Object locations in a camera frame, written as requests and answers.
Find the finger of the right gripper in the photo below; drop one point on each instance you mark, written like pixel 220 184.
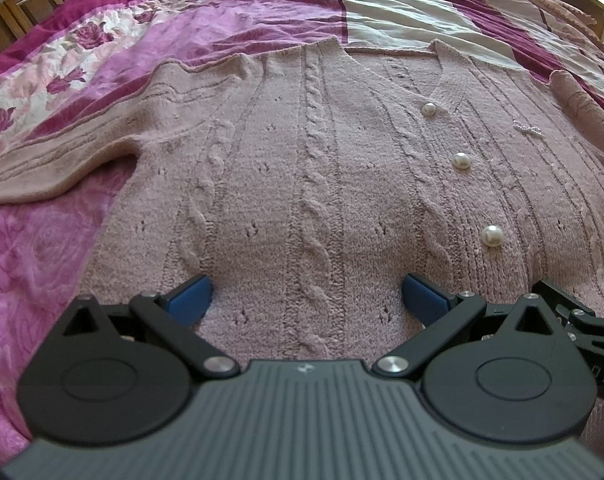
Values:
pixel 581 324

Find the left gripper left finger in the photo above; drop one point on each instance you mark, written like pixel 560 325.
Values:
pixel 113 373

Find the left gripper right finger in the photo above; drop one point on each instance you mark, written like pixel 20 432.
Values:
pixel 506 373

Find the pink knit cardigan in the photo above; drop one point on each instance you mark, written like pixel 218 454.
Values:
pixel 305 183

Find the pink purple striped bedspread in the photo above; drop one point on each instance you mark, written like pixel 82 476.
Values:
pixel 115 49

